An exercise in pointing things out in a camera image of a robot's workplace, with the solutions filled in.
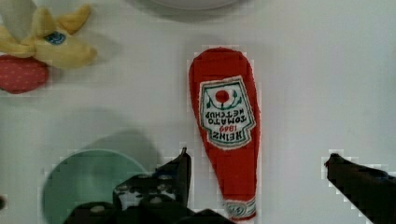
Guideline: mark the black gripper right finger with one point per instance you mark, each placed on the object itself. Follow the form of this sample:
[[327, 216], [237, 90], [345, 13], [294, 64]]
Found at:
[[371, 190]]

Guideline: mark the yellow plush toy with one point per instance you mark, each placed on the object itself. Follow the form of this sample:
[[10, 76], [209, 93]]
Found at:
[[31, 31]]

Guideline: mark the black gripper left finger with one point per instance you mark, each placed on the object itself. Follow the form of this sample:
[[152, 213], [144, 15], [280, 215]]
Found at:
[[158, 198]]

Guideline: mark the green mug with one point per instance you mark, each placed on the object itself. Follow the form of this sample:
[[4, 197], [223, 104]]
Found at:
[[85, 177]]

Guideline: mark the red plush strawberry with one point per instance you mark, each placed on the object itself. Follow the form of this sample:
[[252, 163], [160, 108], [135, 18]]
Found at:
[[18, 75]]

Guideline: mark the red plush ketchup bottle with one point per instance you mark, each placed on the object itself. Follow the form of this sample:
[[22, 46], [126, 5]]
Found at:
[[225, 103]]

